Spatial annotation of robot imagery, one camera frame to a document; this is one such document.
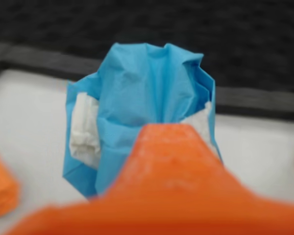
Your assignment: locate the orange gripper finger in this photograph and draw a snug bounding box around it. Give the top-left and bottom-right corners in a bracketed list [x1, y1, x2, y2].
[4, 123, 294, 235]

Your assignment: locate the blue paper wad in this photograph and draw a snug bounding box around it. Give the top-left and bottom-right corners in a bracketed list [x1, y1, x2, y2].
[62, 43, 223, 200]

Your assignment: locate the orange paper wad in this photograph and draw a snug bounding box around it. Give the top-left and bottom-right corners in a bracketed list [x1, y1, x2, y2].
[0, 150, 22, 217]

